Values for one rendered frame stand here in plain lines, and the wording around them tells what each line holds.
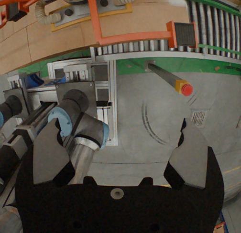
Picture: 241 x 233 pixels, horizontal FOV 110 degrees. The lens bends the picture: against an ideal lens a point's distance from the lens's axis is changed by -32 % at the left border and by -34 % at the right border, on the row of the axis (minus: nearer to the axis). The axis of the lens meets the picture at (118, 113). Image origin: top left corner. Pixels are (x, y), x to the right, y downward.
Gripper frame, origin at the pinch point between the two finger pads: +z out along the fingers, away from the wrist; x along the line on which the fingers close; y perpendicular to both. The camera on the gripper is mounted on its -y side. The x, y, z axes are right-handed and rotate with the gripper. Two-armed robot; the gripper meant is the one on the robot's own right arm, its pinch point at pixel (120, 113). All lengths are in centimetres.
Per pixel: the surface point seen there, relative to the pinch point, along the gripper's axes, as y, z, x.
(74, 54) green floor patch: -6, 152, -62
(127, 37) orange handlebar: -10.4, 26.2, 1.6
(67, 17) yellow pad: -22.3, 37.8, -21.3
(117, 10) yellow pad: -23.1, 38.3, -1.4
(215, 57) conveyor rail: -11, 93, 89
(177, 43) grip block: -9.8, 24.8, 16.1
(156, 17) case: -26, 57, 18
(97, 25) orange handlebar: -14.5, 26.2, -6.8
